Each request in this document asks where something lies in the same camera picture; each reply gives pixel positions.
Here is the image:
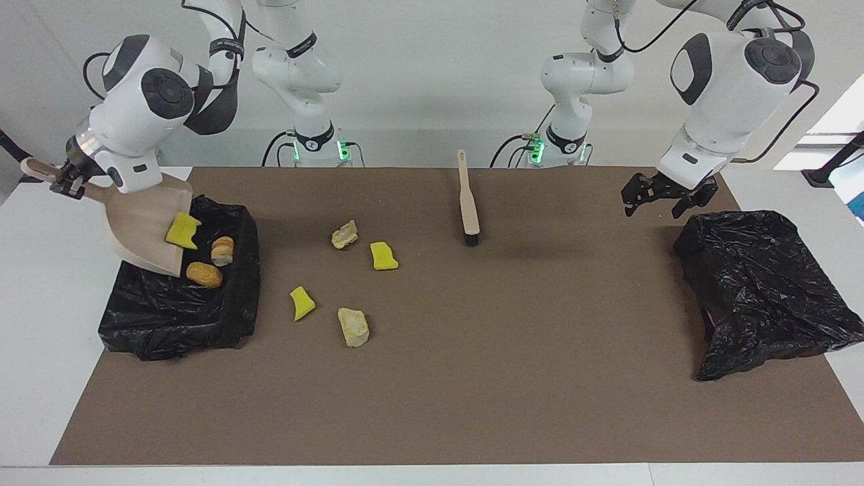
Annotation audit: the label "black plastic bin bag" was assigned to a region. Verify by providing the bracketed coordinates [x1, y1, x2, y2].
[673, 210, 864, 382]
[98, 194, 261, 361]

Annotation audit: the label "notched yellow sponge piece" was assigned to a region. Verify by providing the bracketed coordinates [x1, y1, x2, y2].
[165, 212, 203, 250]

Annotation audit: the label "beige hand brush black bristles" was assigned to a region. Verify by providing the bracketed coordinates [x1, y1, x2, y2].
[457, 149, 481, 246]

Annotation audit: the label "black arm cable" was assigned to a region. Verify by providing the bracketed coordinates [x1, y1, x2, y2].
[611, 0, 821, 164]
[82, 0, 271, 102]

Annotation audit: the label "black base power cable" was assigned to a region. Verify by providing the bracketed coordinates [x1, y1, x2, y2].
[262, 130, 365, 168]
[489, 132, 541, 168]

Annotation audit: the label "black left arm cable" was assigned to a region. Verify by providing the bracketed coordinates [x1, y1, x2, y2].
[611, 0, 821, 164]

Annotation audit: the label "brown sponge chunk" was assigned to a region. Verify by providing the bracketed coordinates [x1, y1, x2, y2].
[186, 261, 224, 290]

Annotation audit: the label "black stand pole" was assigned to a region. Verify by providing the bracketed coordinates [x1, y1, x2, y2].
[0, 128, 41, 183]
[801, 132, 864, 188]

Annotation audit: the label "brown table mat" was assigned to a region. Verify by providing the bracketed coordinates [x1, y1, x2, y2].
[49, 167, 864, 466]

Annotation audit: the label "white side table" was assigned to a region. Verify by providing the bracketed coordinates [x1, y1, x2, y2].
[773, 73, 864, 171]

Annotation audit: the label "beige plastic dustpan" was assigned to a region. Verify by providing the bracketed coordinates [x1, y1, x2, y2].
[20, 157, 195, 278]

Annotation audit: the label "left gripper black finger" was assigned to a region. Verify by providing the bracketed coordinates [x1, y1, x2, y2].
[672, 182, 718, 219]
[622, 174, 654, 218]

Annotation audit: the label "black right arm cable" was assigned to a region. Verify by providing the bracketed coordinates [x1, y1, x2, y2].
[82, 0, 271, 102]

